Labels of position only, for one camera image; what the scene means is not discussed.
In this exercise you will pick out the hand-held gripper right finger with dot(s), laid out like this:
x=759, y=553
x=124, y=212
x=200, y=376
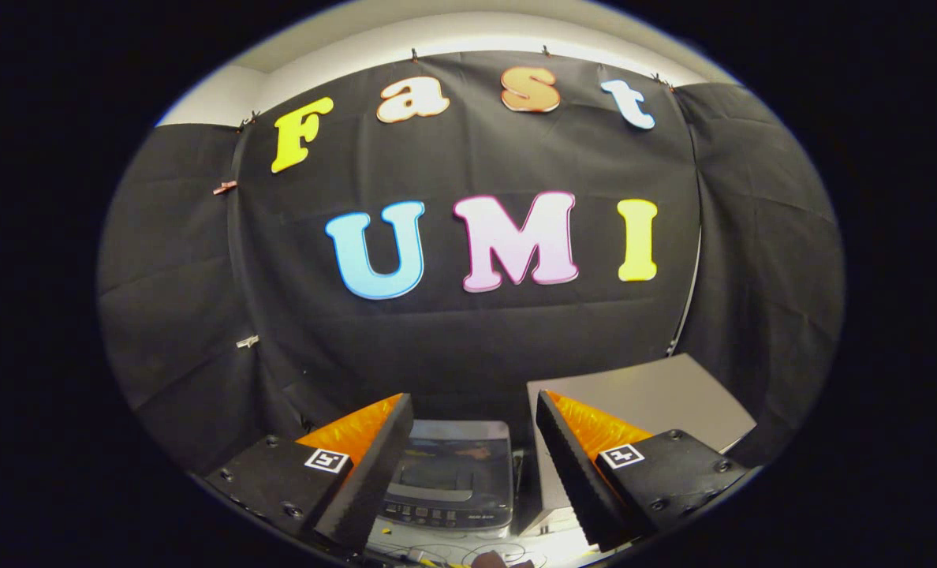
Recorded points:
x=567, y=465

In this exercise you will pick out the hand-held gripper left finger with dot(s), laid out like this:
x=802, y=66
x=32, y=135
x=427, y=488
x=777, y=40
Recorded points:
x=374, y=473

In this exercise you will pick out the dark glass washing machine lid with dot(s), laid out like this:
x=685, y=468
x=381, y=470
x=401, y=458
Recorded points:
x=453, y=465

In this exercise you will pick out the grey washing machine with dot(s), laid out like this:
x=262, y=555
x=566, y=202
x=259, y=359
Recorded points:
x=453, y=517

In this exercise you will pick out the grey cabinet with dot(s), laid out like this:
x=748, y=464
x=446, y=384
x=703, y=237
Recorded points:
x=673, y=402

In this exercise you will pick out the black backdrop cloth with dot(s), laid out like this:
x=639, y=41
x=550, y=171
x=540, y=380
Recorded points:
x=476, y=347

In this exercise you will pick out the silver clip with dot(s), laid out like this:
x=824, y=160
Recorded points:
x=247, y=341

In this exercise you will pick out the copper clip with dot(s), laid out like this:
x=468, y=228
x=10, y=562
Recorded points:
x=225, y=188

